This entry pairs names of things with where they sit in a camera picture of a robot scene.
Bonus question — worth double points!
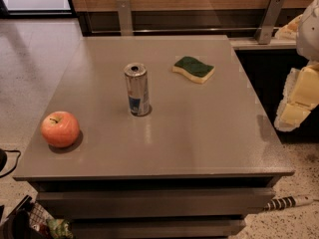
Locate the metal bracket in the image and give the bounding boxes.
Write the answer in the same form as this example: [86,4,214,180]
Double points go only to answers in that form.
[254,0,285,45]
[116,0,134,36]

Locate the right metal bracket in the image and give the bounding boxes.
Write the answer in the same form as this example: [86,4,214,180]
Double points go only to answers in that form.
[254,0,285,45]

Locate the green yellow sponge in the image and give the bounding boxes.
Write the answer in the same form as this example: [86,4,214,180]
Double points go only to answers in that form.
[172,56,215,84]

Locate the silver blue drink can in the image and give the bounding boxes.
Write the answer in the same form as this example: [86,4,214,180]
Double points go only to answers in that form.
[124,63,150,117]

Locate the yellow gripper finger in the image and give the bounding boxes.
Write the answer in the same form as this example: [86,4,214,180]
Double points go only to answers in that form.
[274,63,319,132]
[275,15,302,40]

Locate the left metal bracket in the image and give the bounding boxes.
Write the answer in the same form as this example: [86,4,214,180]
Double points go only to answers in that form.
[116,0,134,36]

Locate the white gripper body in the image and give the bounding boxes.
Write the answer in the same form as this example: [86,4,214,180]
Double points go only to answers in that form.
[296,0,319,61]

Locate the green snack bag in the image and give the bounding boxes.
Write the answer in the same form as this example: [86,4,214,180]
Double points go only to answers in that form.
[46,219,75,239]

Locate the grey drawer cabinet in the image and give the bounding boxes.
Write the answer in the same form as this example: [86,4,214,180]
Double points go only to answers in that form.
[15,36,293,239]

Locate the metal rail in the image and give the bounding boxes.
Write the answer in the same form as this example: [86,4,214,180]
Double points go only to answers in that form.
[91,25,280,35]

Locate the black cable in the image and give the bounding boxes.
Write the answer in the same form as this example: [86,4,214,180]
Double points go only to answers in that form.
[0,147,22,179]

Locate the red apple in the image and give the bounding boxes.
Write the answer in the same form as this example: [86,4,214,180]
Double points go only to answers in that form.
[40,112,80,148]

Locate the black bin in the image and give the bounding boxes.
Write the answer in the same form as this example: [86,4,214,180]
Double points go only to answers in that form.
[0,210,32,239]

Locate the striped black white handle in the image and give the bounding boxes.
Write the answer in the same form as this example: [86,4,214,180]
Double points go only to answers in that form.
[263,195,315,211]

